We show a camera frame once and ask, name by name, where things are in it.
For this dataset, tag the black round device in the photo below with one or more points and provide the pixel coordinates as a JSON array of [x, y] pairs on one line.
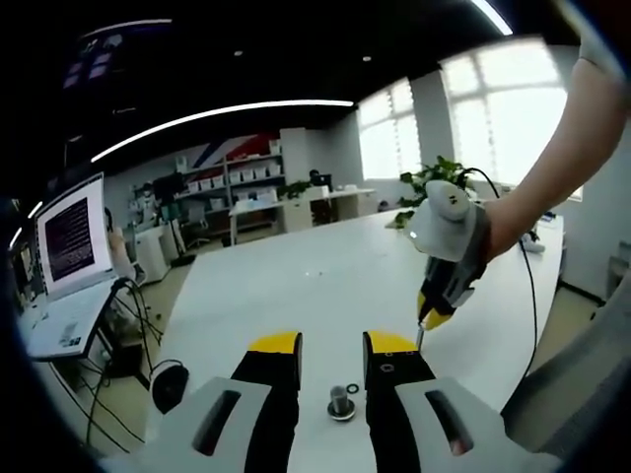
[[170, 391]]

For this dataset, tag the long ceiling light strip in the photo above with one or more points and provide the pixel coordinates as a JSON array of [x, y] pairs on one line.
[[222, 111], [493, 17]]

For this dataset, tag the dark equipment on stand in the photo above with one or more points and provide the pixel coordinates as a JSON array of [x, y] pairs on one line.
[[170, 207]]

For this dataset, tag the large potted plant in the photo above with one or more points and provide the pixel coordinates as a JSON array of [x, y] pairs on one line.
[[434, 170]]

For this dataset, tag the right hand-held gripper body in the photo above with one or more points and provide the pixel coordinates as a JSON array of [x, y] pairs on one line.
[[448, 226]]

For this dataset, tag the white cabinet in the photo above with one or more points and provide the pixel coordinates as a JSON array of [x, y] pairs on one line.
[[153, 256]]

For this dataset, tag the bright window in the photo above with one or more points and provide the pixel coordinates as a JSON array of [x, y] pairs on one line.
[[389, 138], [503, 123]]

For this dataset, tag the open laptop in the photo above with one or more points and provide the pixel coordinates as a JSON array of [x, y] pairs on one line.
[[74, 231]]

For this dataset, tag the person's grey clothing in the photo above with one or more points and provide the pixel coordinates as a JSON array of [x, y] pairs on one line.
[[581, 384]]

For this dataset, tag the small green plant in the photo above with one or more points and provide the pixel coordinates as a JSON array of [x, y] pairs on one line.
[[293, 189]]

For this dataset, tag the white background desk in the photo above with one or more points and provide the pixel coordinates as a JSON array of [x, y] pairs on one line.
[[296, 217]]

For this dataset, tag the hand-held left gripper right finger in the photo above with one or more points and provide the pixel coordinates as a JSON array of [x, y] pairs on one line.
[[394, 389]]

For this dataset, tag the black laptop stand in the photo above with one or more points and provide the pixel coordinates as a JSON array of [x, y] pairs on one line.
[[129, 290]]

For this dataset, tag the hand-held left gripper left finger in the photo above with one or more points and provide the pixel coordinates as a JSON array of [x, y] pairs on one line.
[[276, 384]]

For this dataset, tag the shelf unit with white bins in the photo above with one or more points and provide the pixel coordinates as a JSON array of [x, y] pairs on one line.
[[236, 175]]

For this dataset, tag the silver threaded stud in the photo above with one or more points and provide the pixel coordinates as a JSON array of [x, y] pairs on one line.
[[339, 399]]

